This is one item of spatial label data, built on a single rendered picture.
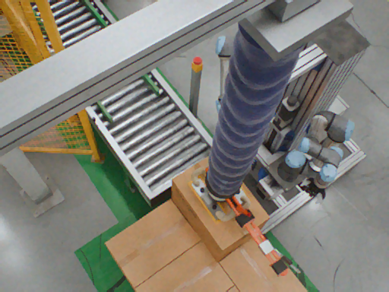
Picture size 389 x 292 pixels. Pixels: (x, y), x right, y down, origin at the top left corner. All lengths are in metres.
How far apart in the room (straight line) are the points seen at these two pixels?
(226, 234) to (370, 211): 1.78
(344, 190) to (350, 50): 2.14
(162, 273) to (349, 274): 1.68
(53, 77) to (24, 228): 3.24
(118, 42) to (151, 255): 2.51
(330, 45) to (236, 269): 1.76
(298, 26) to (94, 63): 0.61
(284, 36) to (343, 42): 1.21
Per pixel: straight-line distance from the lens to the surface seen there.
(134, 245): 3.41
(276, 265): 2.77
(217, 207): 2.94
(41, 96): 0.99
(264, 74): 1.54
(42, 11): 2.56
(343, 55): 2.45
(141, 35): 1.05
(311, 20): 1.37
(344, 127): 2.67
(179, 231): 3.43
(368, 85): 5.03
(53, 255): 4.06
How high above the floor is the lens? 3.87
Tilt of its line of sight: 65 degrees down
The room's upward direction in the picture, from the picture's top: 7 degrees clockwise
